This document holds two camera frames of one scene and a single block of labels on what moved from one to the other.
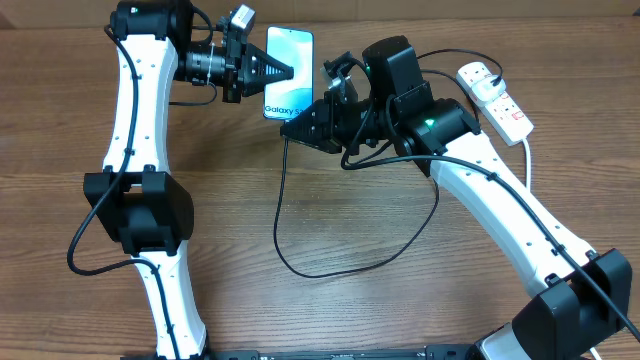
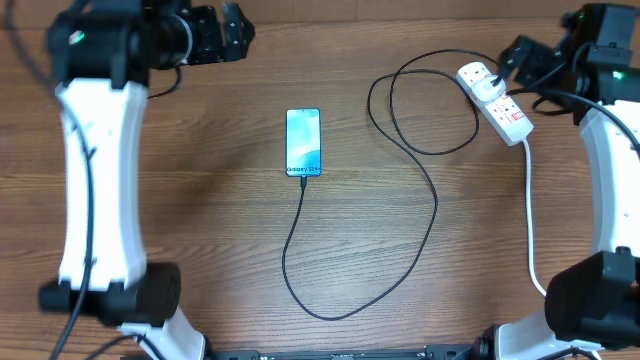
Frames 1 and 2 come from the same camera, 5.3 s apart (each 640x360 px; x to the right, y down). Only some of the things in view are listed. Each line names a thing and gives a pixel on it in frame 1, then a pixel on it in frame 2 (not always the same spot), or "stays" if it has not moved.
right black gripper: [328, 115] -> [537, 56]
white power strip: [503, 114] stays
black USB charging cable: [420, 225] -> [402, 145]
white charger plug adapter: [485, 90] stays
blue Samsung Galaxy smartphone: [295, 48] -> [303, 142]
